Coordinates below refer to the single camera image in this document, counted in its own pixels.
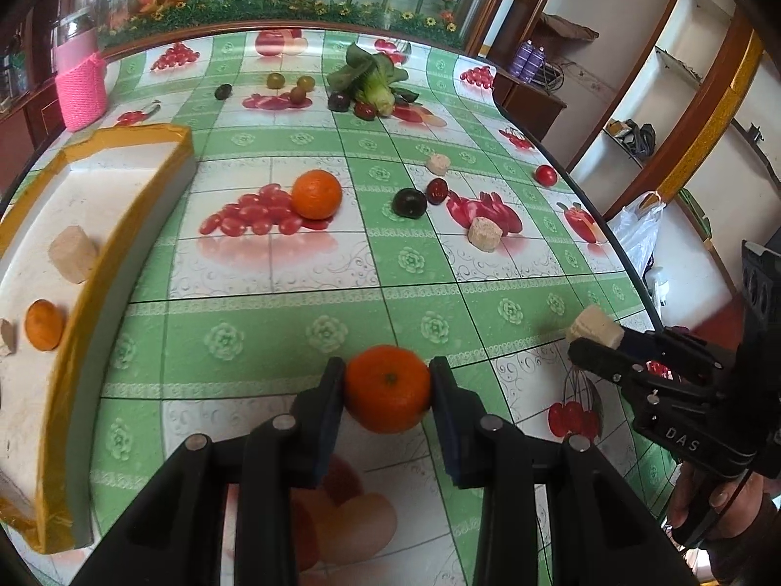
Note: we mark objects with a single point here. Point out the purple spray can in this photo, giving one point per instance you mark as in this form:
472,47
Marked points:
525,58
537,62

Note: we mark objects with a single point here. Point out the small dark purple plum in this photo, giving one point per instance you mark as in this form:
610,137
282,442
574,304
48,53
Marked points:
338,102

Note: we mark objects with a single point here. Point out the small brown plum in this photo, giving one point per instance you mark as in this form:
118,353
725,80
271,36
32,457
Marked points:
298,96

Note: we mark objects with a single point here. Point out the large beige cylinder block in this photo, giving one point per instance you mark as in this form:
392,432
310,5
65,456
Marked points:
6,337

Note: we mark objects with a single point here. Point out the person's right hand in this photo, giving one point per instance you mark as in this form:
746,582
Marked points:
741,519

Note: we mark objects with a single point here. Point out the white plastic bag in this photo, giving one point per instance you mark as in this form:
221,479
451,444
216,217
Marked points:
634,229

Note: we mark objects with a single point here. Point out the small black plum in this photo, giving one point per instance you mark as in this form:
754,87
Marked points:
223,91

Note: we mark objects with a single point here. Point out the wooden side cabinet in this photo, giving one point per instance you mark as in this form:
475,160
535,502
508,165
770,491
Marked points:
531,101

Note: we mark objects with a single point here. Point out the white tray with yellow rim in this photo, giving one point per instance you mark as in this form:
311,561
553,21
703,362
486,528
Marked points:
122,207

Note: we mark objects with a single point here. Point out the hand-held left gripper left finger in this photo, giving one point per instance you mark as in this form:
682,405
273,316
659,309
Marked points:
329,421

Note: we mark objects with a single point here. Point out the orange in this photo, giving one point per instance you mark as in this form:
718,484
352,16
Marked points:
388,387
44,325
316,194

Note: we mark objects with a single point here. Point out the black items on shelf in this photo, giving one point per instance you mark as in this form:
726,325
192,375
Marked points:
637,137

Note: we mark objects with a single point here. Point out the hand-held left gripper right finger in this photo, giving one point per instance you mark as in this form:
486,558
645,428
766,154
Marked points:
448,424

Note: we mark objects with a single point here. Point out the red jujube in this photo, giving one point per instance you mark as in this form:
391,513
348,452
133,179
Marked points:
437,191

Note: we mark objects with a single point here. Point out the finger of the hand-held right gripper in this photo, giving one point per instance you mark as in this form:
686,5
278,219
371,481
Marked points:
677,348
601,357

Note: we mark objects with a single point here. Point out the tiny beige piece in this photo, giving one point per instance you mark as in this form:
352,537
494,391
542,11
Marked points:
438,164

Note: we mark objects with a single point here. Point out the green bok choy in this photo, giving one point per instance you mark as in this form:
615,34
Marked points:
378,94

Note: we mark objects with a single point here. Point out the red tomato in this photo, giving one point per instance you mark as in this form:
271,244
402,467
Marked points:
546,176

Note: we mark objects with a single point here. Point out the fruit printed tablecloth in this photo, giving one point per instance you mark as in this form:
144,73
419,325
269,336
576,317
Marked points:
378,293

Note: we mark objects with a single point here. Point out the small green plum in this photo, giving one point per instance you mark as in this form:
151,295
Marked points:
276,80
304,81

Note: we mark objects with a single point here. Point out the small red plum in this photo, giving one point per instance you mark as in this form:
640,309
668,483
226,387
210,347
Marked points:
365,112

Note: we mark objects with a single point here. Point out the small beige cube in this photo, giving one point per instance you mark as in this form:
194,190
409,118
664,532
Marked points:
595,323

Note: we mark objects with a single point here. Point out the small beige cylinder block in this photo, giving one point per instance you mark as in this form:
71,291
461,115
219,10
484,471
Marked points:
485,234

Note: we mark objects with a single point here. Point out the tall beige block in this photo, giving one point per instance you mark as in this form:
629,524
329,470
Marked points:
73,253

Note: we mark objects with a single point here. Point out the pink knitted covered jar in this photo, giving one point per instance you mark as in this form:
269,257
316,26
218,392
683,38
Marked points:
82,91

